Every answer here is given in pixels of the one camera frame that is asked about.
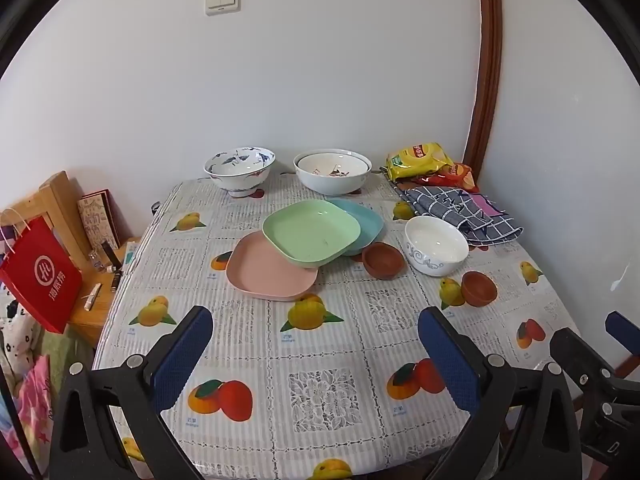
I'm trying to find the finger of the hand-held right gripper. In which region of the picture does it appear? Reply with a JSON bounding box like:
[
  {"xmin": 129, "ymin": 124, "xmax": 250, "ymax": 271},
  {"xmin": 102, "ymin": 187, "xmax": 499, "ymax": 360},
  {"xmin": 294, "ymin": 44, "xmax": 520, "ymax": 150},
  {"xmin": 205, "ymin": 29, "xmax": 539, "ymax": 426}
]
[
  {"xmin": 605, "ymin": 310, "xmax": 640, "ymax": 357},
  {"xmin": 550, "ymin": 327, "xmax": 632, "ymax": 411}
]

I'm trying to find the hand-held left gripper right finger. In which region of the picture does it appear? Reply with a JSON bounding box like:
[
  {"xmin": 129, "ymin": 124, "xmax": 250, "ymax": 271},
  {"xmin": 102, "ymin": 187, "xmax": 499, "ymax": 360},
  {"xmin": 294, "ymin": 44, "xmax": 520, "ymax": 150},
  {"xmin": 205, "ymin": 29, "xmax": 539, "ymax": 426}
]
[{"xmin": 417, "ymin": 306, "xmax": 583, "ymax": 480}]

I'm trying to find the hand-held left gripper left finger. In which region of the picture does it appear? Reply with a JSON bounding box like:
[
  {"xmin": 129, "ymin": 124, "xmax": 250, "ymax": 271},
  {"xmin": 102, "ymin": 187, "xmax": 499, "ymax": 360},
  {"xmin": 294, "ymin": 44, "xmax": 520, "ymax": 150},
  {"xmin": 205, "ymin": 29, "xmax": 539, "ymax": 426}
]
[{"xmin": 48, "ymin": 305, "xmax": 215, "ymax": 480}]

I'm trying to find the small brown clay bowl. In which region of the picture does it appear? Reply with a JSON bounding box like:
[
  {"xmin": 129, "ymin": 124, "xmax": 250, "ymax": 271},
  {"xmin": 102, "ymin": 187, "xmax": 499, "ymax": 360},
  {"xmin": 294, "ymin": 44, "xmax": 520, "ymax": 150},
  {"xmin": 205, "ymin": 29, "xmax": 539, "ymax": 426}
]
[
  {"xmin": 362, "ymin": 242, "xmax": 406, "ymax": 279},
  {"xmin": 460, "ymin": 270, "xmax": 499, "ymax": 308}
]

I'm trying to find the pink square plate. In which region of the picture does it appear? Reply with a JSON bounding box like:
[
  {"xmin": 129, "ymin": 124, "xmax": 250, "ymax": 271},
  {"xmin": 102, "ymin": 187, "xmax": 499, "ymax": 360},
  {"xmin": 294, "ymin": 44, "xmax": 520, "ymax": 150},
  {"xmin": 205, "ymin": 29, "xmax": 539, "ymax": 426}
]
[{"xmin": 225, "ymin": 231, "xmax": 319, "ymax": 303}]

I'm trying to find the white bowl with scroll pattern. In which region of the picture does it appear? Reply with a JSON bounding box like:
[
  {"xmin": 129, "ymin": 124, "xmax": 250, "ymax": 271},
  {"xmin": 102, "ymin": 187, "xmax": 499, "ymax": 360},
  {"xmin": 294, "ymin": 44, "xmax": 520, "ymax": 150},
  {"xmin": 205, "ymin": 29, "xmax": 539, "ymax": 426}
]
[{"xmin": 404, "ymin": 215, "xmax": 470, "ymax": 277}]

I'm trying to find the light blue square plate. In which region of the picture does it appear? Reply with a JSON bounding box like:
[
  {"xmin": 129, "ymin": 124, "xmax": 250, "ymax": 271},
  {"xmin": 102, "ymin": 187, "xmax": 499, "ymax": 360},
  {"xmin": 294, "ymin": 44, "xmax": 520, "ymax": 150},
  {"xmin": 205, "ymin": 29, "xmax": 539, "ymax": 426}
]
[{"xmin": 327, "ymin": 198, "xmax": 385, "ymax": 256}]

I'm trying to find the green square plate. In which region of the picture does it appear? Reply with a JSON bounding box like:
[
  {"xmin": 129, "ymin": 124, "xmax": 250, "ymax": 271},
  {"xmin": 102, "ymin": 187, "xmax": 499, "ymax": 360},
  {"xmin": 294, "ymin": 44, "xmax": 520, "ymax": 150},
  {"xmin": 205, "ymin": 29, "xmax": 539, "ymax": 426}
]
[{"xmin": 262, "ymin": 200, "xmax": 362, "ymax": 268}]

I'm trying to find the white and teal packet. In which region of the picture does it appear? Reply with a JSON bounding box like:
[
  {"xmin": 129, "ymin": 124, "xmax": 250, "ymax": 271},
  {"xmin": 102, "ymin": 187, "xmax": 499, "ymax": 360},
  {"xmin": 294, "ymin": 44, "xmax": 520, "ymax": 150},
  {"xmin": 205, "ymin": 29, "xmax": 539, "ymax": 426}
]
[{"xmin": 122, "ymin": 241, "xmax": 142, "ymax": 276}]

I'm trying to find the green blanket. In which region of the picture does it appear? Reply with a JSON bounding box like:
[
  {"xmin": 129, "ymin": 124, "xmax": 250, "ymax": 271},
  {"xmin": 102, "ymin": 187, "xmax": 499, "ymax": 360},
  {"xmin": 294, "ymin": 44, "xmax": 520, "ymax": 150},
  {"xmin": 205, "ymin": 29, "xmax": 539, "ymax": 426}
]
[{"xmin": 40, "ymin": 324, "xmax": 96, "ymax": 373}]

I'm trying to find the black rectangular object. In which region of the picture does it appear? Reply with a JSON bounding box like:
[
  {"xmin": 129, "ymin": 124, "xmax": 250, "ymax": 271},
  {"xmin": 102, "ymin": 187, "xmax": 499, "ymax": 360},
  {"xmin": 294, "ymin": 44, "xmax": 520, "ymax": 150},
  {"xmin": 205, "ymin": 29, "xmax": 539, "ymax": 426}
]
[{"xmin": 101, "ymin": 241, "xmax": 123, "ymax": 271}]

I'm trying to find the fruit print tablecloth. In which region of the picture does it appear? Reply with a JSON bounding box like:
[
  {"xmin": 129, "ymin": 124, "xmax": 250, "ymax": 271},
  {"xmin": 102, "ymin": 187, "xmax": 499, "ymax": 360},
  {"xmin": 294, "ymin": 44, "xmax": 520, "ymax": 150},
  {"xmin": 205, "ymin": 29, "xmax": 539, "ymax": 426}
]
[{"xmin": 92, "ymin": 175, "xmax": 583, "ymax": 480}]

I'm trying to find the grey checked folded cloth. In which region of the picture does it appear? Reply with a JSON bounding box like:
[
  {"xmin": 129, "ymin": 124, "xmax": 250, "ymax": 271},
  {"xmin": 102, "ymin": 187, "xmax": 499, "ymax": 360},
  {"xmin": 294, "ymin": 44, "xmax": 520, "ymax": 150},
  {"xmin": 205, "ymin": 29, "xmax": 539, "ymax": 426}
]
[{"xmin": 391, "ymin": 185, "xmax": 524, "ymax": 248}]

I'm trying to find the pink patterned cloth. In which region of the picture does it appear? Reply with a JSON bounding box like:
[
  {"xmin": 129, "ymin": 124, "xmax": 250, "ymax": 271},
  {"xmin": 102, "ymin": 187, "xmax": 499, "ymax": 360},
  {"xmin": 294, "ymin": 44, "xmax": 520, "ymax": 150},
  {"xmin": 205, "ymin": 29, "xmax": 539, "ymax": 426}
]
[{"xmin": 17, "ymin": 355, "xmax": 57, "ymax": 476}]

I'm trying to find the red paper bag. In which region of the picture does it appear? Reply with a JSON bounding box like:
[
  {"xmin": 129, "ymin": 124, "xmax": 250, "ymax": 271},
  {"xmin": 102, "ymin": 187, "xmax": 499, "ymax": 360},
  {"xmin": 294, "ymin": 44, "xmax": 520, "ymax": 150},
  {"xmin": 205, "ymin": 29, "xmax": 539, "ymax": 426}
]
[{"xmin": 0, "ymin": 208, "xmax": 83, "ymax": 334}]

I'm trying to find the patterned book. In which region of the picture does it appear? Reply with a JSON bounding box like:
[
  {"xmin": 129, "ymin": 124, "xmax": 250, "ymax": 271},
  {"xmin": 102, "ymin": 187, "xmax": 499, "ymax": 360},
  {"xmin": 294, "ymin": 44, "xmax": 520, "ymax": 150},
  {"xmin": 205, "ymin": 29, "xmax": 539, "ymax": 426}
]
[{"xmin": 77, "ymin": 189, "xmax": 121, "ymax": 251}]

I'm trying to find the white spotted cloth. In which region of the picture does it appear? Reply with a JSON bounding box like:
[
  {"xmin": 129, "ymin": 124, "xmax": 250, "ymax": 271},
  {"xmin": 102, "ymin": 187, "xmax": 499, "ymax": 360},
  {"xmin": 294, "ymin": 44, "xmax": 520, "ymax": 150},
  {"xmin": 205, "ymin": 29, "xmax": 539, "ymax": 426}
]
[{"xmin": 0, "ymin": 302, "xmax": 42, "ymax": 396}]

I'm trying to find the red chips bag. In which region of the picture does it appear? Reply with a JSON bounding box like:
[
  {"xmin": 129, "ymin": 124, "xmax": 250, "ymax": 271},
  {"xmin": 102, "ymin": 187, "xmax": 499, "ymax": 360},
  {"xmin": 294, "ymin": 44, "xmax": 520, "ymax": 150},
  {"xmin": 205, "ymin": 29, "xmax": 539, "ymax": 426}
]
[{"xmin": 420, "ymin": 161, "xmax": 478, "ymax": 192}]

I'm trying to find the blue patterned footed bowl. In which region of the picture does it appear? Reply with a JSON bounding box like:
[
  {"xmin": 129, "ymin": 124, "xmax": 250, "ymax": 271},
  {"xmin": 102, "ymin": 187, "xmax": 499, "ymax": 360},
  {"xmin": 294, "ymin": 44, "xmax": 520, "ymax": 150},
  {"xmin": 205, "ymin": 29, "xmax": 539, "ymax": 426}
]
[{"xmin": 203, "ymin": 146, "xmax": 277, "ymax": 198}]

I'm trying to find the yellow chips bag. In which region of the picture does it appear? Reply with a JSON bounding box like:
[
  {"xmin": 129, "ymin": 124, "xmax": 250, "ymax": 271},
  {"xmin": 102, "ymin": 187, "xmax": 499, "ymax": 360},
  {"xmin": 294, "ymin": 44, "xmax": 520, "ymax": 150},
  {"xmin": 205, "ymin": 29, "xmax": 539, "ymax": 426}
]
[{"xmin": 385, "ymin": 142, "xmax": 455, "ymax": 183}]

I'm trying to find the wooden chair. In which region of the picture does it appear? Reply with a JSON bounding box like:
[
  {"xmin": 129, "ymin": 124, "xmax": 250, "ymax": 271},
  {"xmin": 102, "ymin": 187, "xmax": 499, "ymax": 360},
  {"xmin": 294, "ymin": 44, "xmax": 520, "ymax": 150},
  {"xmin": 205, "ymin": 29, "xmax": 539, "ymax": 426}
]
[{"xmin": 0, "ymin": 170, "xmax": 143, "ymax": 348}]

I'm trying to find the large white scroll-patterned bowl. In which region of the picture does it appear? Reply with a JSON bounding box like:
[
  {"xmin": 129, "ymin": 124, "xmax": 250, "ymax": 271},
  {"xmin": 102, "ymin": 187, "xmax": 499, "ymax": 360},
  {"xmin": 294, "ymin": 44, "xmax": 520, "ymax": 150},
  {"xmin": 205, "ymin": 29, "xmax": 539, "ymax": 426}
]
[{"xmin": 293, "ymin": 148, "xmax": 373, "ymax": 196}]

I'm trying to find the white bowl with printed inside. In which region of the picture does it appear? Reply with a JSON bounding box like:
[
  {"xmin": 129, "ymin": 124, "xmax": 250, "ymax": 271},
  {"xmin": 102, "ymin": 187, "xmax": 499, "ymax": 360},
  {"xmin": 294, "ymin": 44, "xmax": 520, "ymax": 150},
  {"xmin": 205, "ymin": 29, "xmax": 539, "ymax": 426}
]
[{"xmin": 296, "ymin": 151, "xmax": 370, "ymax": 181}]

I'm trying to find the brown wooden door frame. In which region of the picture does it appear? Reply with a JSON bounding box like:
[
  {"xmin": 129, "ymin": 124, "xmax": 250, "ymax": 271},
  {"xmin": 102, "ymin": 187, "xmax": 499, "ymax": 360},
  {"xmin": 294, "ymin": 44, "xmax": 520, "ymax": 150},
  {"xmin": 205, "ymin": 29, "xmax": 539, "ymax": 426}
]
[{"xmin": 462, "ymin": 0, "xmax": 503, "ymax": 181}]

